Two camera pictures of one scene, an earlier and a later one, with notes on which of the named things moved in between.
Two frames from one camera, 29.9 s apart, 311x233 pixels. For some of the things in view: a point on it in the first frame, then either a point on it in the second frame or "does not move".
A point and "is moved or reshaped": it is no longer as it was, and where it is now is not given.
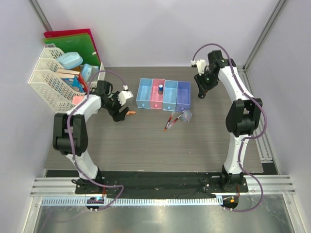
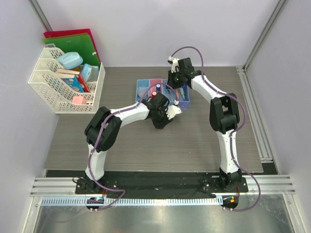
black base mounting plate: (164, 182) does not move
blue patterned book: (75, 82) does not move
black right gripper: (203, 88) to (170, 82)
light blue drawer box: (169, 101) does not move
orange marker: (130, 112) is moved or reshaped
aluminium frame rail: (265, 152) does not move
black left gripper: (117, 116) to (161, 125)
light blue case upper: (70, 60) does not move
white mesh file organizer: (50, 86) does not move
